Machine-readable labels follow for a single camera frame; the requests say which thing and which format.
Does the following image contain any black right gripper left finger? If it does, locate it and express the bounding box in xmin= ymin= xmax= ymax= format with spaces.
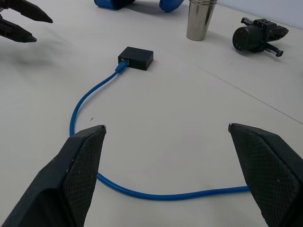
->
xmin=0 ymin=124 xmax=107 ymax=227

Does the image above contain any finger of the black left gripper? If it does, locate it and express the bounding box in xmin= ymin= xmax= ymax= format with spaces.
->
xmin=0 ymin=0 xmax=53 ymax=24
xmin=0 ymin=14 xmax=37 ymax=44

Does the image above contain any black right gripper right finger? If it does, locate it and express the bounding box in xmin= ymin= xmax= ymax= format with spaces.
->
xmin=228 ymin=122 xmax=303 ymax=227

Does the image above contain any small black box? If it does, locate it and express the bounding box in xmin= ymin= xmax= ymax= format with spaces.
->
xmin=117 ymin=46 xmax=154 ymax=71

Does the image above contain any blue padded object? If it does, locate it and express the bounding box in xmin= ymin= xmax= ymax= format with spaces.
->
xmin=94 ymin=0 xmax=137 ymax=11
xmin=159 ymin=0 xmax=186 ymax=13

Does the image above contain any black spare gripper unit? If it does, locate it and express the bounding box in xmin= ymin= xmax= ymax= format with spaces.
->
xmin=232 ymin=17 xmax=290 ymax=58

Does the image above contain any steel cup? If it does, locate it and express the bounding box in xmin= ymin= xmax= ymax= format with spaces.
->
xmin=188 ymin=0 xmax=219 ymax=5
xmin=186 ymin=2 xmax=217 ymax=42

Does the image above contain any blue Ethernet cable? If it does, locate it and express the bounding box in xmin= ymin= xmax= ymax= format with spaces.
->
xmin=69 ymin=59 xmax=250 ymax=202

